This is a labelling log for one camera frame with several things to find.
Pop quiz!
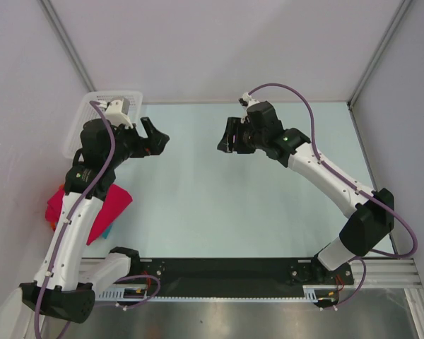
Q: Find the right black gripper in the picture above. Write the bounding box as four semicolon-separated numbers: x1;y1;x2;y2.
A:
217;117;266;154

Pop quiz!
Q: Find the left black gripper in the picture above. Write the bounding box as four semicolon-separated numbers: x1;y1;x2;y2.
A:
105;117;168;168

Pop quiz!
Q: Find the pink t shirt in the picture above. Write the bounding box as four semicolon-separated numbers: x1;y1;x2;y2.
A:
45;184;133;246

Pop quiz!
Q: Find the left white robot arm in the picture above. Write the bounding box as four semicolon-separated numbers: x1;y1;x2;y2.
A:
20;117;170;323

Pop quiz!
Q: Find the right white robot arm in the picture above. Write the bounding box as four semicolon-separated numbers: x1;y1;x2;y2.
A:
217;100;394;283

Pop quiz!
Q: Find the white plastic basket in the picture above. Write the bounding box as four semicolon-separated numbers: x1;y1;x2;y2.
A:
62;90;143;160

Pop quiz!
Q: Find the teal t shirt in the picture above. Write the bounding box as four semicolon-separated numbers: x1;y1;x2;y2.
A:
101;225;112;239

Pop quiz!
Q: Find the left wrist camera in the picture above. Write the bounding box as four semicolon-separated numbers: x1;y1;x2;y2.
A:
105;97;133;128

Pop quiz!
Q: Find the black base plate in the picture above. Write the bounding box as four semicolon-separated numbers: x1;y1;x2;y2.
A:
130;258;354;299

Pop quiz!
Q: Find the white cable duct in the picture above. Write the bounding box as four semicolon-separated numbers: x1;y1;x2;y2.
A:
95;285;338;304

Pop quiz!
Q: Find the aluminium frame rail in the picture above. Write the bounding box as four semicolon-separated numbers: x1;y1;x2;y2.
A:
79;257;422;288

